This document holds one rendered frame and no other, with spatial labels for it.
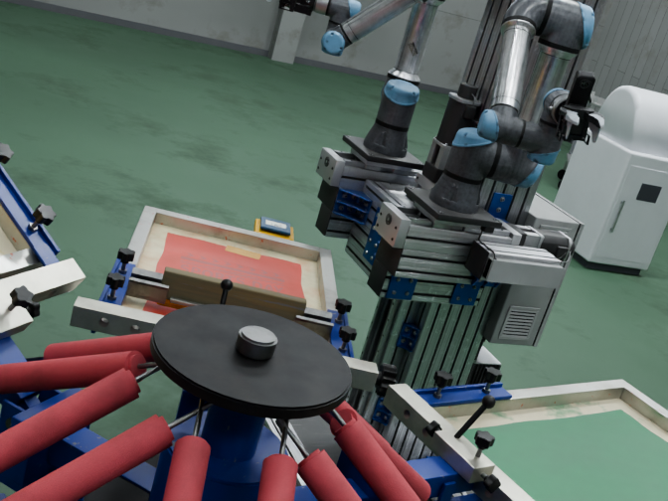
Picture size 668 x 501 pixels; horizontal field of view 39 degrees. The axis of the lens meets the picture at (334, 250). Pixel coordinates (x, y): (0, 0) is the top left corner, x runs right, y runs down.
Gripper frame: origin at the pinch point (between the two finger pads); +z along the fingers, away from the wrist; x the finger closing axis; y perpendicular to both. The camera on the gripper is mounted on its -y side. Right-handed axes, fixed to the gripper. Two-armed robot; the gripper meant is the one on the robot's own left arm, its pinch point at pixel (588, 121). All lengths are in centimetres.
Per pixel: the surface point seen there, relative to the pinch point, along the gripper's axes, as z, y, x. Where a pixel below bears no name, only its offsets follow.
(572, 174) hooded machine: -504, 132, -134
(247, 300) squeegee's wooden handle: 0, 55, 72
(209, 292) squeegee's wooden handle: 0, 54, 82
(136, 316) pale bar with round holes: 26, 51, 94
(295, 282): -39, 64, 62
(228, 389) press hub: 96, 27, 67
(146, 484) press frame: 80, 55, 79
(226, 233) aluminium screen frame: -57, 59, 85
